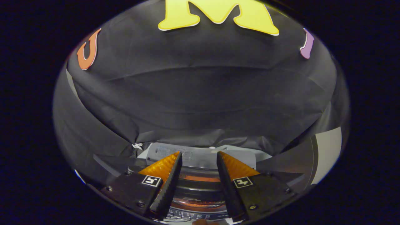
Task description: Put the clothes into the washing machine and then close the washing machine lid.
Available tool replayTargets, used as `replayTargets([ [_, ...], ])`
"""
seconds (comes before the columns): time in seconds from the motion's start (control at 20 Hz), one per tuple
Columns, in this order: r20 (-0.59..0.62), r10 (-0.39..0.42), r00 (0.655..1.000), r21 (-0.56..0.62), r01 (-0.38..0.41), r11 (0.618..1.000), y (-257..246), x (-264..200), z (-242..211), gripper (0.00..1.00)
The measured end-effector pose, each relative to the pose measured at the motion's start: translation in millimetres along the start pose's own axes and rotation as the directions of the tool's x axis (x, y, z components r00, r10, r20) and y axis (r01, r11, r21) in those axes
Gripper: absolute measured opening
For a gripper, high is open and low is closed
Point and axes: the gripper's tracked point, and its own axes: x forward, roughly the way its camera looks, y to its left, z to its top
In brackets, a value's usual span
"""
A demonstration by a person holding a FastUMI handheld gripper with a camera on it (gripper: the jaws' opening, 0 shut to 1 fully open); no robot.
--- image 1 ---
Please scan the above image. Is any grey washing machine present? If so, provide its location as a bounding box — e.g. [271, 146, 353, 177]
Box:
[94, 142, 307, 223]

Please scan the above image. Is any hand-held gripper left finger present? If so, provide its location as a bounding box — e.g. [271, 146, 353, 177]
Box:
[101, 151, 183, 219]

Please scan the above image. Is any black backdrop cloth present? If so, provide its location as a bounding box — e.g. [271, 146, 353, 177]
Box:
[52, 0, 350, 175]

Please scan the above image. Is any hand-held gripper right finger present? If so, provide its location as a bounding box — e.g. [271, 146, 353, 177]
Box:
[217, 151, 297, 222]

